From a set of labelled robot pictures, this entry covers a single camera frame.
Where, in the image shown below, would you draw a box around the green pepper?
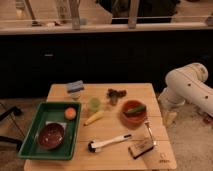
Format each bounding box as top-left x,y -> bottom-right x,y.
124,105 -> 146,115

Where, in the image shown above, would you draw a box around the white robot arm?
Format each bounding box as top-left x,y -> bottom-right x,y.
158,63 -> 213,117

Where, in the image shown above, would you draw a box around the dark grape bunch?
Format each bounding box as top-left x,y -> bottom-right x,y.
107,89 -> 127,106

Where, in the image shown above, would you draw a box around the light green cup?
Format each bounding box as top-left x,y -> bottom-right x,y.
88,97 -> 101,113

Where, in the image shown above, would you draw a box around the blue sponge block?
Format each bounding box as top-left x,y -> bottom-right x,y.
67,80 -> 84,93

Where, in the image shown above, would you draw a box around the yellow banana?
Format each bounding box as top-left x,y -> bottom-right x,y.
84,111 -> 104,126

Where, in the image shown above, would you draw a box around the orange bowl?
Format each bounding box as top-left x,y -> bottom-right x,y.
120,100 -> 147,127

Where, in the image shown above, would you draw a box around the orange round fruit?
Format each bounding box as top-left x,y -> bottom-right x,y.
64,107 -> 76,120

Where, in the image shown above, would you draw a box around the metal fork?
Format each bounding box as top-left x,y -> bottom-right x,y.
144,120 -> 156,146

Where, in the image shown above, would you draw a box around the white cloth in tray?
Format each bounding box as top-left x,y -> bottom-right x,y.
45,121 -> 67,131

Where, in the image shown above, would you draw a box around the wooden block brush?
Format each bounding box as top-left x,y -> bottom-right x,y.
128,138 -> 154,159

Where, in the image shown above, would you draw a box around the green plastic tray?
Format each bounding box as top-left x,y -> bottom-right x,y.
18,102 -> 81,160

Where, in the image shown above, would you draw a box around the dark red bowl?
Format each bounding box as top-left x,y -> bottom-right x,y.
37,126 -> 65,150

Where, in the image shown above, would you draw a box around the black chair base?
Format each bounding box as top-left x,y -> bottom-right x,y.
0,106 -> 24,151

